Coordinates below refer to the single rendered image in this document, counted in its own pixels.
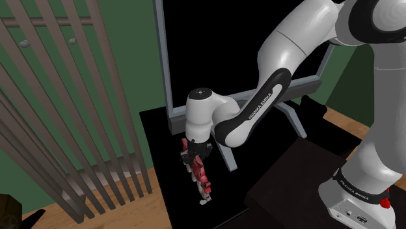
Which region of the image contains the dark brown box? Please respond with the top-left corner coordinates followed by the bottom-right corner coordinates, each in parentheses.
top-left (0, 193), bottom-right (47, 229)

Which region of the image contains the television with grey frame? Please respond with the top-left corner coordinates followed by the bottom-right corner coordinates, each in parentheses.
top-left (152, 0), bottom-right (337, 172)

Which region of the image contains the red and white toy figure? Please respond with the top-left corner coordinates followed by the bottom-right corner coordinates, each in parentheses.
top-left (180, 137), bottom-right (213, 206)

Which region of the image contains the black television cabinet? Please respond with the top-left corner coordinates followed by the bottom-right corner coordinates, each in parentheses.
top-left (139, 97), bottom-right (363, 229)

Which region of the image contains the brown wooden slatted railing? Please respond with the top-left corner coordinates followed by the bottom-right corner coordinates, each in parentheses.
top-left (0, 0), bottom-right (154, 224)

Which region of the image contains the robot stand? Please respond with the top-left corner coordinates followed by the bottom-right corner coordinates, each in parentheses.
top-left (243, 137), bottom-right (406, 229)

